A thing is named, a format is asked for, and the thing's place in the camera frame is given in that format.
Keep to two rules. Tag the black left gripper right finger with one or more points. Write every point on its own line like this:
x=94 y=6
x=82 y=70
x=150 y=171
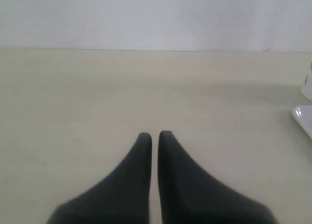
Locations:
x=190 y=195

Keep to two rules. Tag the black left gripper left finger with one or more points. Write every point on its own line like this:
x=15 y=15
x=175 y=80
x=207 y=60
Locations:
x=120 y=198

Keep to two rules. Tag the white printed paper towel roll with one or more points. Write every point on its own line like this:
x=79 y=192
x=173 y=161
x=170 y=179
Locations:
x=306 y=89

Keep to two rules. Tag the white rectangular tray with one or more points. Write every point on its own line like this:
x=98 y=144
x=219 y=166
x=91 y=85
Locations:
x=303 y=115

